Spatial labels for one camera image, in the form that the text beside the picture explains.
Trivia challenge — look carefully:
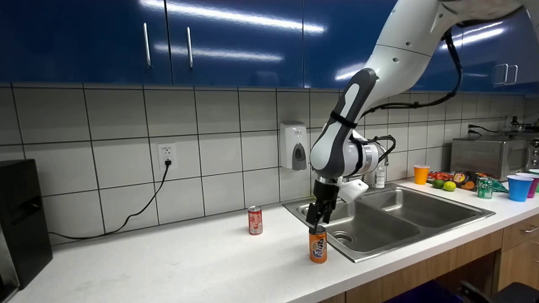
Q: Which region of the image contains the silver toaster oven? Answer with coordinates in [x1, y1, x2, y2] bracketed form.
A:
[450, 135, 539, 181]

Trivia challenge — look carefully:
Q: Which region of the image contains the purple plastic cup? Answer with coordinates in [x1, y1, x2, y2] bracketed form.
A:
[516, 172, 539, 199]

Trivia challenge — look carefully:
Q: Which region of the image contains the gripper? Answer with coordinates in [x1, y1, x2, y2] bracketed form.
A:
[305, 181, 340, 234]

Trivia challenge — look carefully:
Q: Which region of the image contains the black appliance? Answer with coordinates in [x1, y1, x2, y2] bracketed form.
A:
[0, 159, 53, 291]

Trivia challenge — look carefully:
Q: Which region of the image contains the blue plastic cup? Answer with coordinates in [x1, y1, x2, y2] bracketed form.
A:
[507, 175, 534, 202]

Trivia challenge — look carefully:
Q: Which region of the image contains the heap of snack bags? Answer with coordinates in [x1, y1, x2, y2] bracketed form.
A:
[427, 170, 509, 194]

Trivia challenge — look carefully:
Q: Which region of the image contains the black office chair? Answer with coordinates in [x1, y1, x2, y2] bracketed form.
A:
[458, 279, 539, 303]

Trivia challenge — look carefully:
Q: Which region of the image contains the orange soda can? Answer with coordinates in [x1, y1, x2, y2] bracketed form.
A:
[309, 225, 328, 264]

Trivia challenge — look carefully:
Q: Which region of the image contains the white soap dispenser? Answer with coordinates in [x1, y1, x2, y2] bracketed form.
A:
[280, 121, 309, 171]

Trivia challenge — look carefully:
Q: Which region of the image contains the steel double sink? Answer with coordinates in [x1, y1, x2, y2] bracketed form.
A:
[282, 182, 496, 264]

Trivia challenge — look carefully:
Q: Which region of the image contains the orange plastic cup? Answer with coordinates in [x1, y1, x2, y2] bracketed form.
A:
[413, 165, 431, 185]

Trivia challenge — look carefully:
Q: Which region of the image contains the blue upper cabinet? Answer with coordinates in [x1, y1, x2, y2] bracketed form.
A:
[0, 0, 539, 95]

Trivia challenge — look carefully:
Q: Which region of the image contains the wooden drawer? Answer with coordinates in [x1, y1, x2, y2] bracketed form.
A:
[502, 214, 539, 252]

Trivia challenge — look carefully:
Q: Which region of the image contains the red soda can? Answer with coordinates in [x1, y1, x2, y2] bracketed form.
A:
[248, 206, 264, 236]

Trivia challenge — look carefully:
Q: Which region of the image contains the wooden cabinet door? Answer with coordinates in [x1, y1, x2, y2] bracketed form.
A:
[497, 240, 539, 292]

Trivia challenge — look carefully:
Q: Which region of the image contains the black cable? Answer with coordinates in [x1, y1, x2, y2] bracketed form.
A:
[468, 124, 502, 138]
[48, 159, 173, 241]

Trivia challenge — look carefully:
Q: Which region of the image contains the blue cabinet door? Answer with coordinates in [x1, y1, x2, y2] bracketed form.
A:
[166, 0, 304, 88]
[0, 0, 173, 86]
[303, 0, 399, 89]
[412, 8, 539, 94]

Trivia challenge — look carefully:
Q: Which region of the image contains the green soda can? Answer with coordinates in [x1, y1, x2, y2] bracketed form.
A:
[477, 177, 494, 199]

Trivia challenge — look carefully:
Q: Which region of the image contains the steel pot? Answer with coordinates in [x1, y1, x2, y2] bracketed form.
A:
[504, 115, 539, 138]

